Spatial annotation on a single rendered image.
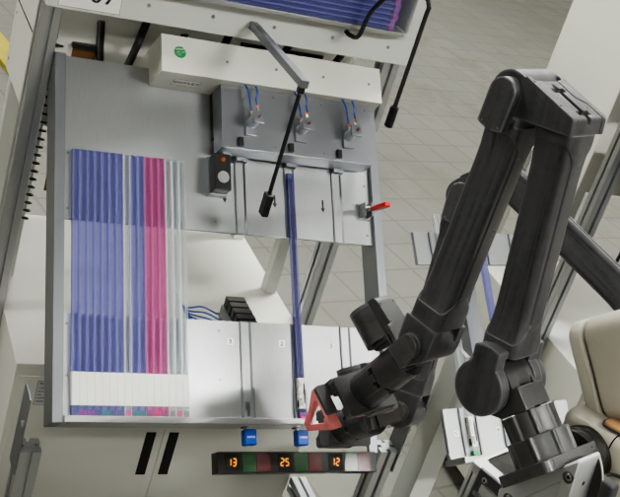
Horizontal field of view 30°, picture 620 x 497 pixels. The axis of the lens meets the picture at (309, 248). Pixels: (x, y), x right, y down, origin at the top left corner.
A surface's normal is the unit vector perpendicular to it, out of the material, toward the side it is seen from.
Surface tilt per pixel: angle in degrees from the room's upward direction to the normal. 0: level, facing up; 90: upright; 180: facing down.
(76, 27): 90
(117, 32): 90
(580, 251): 68
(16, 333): 0
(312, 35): 90
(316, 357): 44
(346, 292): 0
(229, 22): 90
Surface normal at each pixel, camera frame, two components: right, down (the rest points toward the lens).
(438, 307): -0.60, -0.05
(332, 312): 0.28, -0.86
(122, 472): 0.34, 0.50
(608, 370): -0.71, 0.11
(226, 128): 0.44, -0.26
